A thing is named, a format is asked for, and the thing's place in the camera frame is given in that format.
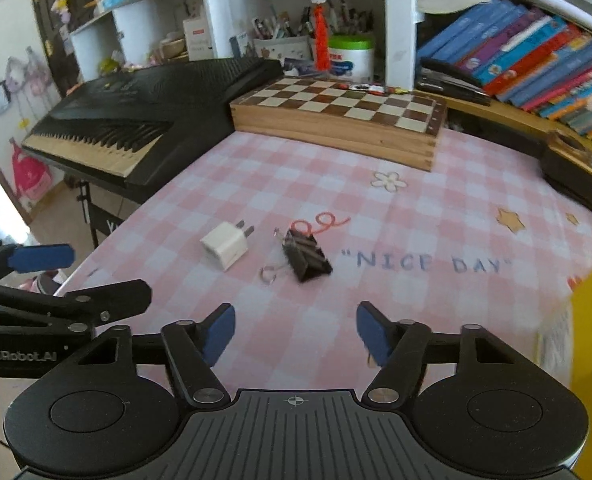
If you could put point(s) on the wooden chess board box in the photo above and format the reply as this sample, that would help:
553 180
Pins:
398 126

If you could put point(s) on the green lid white jar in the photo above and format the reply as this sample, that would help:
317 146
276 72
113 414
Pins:
352 57

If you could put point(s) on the black stapler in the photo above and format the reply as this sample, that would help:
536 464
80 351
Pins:
450 81

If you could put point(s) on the white bookshelf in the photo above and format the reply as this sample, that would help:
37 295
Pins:
276 5

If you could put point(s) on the white charger plug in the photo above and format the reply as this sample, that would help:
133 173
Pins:
227 243

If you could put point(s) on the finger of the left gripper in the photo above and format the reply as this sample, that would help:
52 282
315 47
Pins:
109 303
15 258

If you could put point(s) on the red hanging tassel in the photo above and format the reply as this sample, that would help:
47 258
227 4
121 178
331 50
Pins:
323 62

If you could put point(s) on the white pen holder box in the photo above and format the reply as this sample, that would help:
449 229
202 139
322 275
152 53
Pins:
297 48

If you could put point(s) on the black electronic keyboard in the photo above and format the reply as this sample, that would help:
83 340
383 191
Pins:
133 132

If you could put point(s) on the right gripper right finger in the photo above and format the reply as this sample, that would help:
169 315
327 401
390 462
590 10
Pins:
398 350

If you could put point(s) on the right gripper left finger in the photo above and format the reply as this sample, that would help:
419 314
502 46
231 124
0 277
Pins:
192 350

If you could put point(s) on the row of colourful books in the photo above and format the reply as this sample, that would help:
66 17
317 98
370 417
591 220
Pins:
524 56

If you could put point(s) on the black binder clip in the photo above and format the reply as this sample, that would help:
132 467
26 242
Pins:
303 255

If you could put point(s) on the pink checkered tablecloth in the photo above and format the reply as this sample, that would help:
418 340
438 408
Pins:
479 239

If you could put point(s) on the dark wooden tray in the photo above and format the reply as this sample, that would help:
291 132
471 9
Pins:
566 164

